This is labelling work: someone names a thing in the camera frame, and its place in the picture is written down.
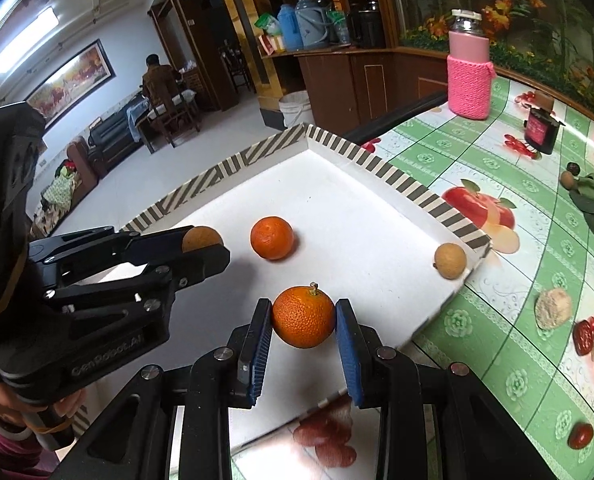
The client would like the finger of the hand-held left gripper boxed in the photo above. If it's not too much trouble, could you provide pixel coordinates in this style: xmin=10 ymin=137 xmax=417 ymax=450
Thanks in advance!
xmin=41 ymin=244 xmax=232 ymax=317
xmin=28 ymin=226 xmax=199 ymax=282

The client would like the orange with stem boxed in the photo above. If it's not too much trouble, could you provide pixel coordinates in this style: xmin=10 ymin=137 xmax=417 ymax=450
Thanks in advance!
xmin=272 ymin=282 xmax=337 ymax=349

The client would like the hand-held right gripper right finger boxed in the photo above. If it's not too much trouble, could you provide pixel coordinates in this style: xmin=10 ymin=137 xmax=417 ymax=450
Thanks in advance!
xmin=334 ymin=298 xmax=553 ymax=480

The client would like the grey-blue thermos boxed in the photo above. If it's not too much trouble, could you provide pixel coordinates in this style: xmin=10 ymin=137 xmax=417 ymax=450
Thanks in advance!
xmin=295 ymin=0 xmax=334 ymax=51

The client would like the white bucket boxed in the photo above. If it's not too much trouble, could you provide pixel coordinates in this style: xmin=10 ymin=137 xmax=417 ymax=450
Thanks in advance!
xmin=278 ymin=91 xmax=315 ymax=128

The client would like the ceiling light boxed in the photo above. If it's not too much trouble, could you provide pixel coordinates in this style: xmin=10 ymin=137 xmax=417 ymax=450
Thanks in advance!
xmin=0 ymin=6 xmax=60 ymax=73

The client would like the brown armchair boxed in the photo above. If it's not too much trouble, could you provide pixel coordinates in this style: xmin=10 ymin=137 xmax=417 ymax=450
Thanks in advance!
xmin=67 ymin=136 xmax=100 ymax=196

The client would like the green patterned cloth pile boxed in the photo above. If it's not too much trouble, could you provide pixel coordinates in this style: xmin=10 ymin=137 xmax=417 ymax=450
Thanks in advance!
xmin=39 ymin=162 xmax=80 ymax=211

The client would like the black leather sofa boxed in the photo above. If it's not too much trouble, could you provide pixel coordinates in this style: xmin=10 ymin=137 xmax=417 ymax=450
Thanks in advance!
xmin=88 ymin=110 xmax=145 ymax=178

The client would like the dark jar with pink label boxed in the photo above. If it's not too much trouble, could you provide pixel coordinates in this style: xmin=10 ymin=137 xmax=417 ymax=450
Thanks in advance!
xmin=523 ymin=91 xmax=567 ymax=156

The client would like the framed wall painting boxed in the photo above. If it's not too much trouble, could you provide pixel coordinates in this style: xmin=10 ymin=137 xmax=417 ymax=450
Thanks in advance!
xmin=27 ymin=39 xmax=115 ymax=128

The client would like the wooden cabinet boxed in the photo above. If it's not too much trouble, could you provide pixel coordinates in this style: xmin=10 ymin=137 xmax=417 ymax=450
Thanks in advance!
xmin=259 ymin=42 xmax=450 ymax=133

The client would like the red and white box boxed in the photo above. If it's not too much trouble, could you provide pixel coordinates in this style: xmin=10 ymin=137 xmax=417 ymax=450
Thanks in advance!
xmin=258 ymin=34 xmax=285 ymax=56

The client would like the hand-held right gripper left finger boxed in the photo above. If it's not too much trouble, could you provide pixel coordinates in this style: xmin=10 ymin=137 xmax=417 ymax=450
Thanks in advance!
xmin=52 ymin=298 xmax=274 ymax=480

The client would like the green snack bag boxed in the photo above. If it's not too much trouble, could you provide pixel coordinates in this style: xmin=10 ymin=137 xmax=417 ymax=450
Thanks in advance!
xmin=254 ymin=12 xmax=281 ymax=36

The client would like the person's left forearm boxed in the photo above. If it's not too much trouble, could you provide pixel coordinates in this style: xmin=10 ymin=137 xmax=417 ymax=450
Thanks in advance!
xmin=0 ymin=407 xmax=65 ymax=480

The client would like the red date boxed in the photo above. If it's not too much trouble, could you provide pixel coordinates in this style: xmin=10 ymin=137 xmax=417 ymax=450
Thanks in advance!
xmin=570 ymin=422 xmax=594 ymax=450

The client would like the green fruit-print tablecloth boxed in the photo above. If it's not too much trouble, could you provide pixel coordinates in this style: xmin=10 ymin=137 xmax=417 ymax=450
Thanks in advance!
xmin=229 ymin=72 xmax=594 ymax=480

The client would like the person's left hand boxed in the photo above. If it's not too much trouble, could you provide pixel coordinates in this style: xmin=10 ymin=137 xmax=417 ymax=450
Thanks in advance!
xmin=0 ymin=387 xmax=86 ymax=432

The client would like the green plastic bag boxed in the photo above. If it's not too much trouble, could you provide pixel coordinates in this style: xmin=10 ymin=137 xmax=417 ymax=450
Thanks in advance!
xmin=327 ymin=9 xmax=352 ymax=45

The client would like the dark wooden chair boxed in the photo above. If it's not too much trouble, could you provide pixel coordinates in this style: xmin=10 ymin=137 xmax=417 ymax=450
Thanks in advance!
xmin=219 ymin=45 xmax=255 ymax=93

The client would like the black kettle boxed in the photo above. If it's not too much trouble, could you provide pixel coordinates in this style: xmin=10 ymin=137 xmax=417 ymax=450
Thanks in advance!
xmin=347 ymin=1 xmax=387 ymax=48

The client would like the bottle with pink knit sleeve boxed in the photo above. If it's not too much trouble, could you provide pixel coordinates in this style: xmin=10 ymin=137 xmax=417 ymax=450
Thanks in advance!
xmin=446 ymin=9 xmax=493 ymax=121

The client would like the blue thermos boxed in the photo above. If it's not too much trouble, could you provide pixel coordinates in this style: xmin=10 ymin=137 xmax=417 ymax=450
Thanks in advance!
xmin=277 ymin=4 xmax=302 ymax=52

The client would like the striped-rim white box tray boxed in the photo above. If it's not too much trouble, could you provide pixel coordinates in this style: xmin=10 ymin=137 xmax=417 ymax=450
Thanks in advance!
xmin=72 ymin=124 xmax=493 ymax=448

